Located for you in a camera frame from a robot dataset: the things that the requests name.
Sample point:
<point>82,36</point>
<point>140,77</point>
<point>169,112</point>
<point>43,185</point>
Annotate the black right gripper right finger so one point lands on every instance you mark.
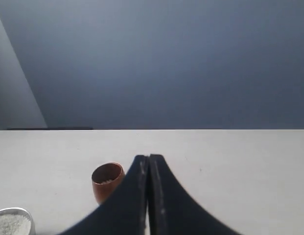
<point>172,211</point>

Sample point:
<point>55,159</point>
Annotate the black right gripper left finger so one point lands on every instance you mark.
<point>124,212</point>

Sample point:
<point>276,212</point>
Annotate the brown wooden cup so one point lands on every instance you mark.
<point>105,179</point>

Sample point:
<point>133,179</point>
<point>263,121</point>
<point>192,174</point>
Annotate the steel bowl of rice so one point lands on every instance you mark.
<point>16,221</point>

